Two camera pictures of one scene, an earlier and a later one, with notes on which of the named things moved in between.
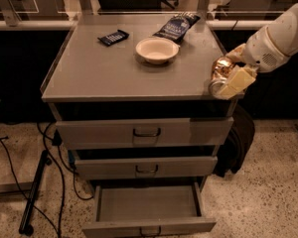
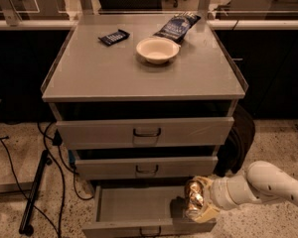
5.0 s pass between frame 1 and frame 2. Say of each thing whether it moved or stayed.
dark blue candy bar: stayed
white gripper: moved
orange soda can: moved
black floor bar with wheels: stayed
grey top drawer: stayed
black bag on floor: stayed
